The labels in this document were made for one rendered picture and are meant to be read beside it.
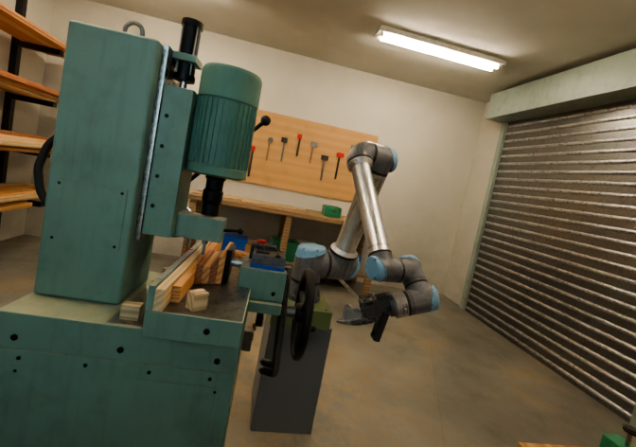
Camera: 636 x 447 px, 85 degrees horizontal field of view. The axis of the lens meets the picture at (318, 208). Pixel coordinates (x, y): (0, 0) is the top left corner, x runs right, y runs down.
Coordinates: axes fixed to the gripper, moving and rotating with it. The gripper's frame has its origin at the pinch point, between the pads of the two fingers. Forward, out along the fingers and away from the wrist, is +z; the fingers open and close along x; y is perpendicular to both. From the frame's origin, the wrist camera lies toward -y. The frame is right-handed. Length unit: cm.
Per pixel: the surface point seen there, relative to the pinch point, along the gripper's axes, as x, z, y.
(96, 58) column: 22, 53, 93
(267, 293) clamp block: 21.2, 21.5, 23.3
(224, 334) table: 44, 30, 24
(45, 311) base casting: 31, 74, 33
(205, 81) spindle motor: 17, 28, 85
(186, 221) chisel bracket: 14, 41, 47
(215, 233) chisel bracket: 14, 34, 42
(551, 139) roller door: -212, -260, 44
